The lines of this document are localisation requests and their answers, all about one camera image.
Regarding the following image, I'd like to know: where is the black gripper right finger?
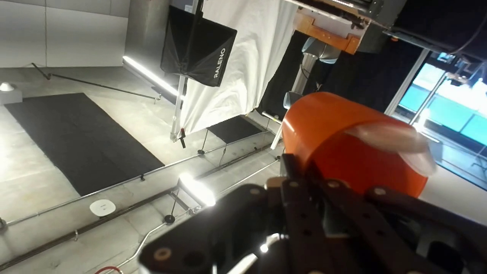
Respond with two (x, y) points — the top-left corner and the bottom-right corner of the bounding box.
(325, 179), (487, 274)

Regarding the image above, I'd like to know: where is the black softbox light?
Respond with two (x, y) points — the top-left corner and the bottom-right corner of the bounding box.
(160, 4), (240, 88)

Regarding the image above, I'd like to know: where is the orange plastic cup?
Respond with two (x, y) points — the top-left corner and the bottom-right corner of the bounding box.
(281, 89), (439, 200)

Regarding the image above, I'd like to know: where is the softbox light stand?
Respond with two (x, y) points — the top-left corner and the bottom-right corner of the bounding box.
(170, 82), (191, 149)

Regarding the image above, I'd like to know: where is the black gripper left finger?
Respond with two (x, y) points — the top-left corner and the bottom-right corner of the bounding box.
(139, 152), (332, 274)

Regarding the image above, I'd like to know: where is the white curtain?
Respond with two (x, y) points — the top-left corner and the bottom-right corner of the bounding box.
(173, 0), (302, 143)

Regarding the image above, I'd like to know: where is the window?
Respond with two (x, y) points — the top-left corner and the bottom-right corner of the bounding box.
(386, 47), (487, 176)

